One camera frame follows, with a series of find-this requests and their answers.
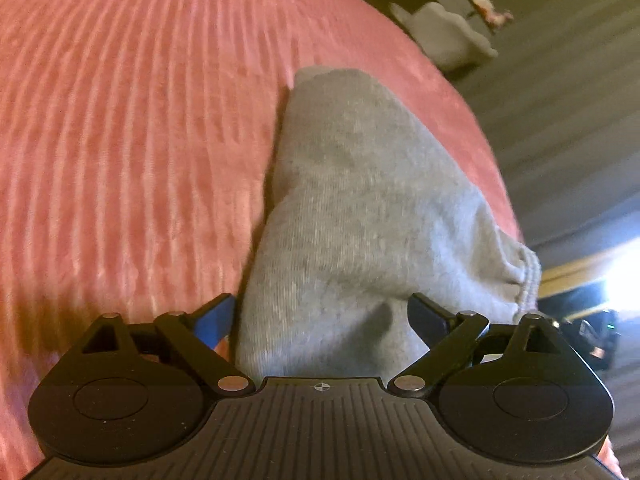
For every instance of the white upholstered chair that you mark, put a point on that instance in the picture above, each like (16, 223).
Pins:
(445, 38)

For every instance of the pink plush toy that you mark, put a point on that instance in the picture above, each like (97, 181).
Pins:
(493, 18)

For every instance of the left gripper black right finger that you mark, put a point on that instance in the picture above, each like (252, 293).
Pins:
(451, 341)

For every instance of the pink ribbed blanket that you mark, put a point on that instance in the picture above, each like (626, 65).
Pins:
(136, 137)

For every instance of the grey knit pants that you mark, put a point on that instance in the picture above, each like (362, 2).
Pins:
(368, 208)

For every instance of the grey curtain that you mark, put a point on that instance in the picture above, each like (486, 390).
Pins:
(560, 108)

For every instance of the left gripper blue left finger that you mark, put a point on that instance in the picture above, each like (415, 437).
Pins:
(191, 339)

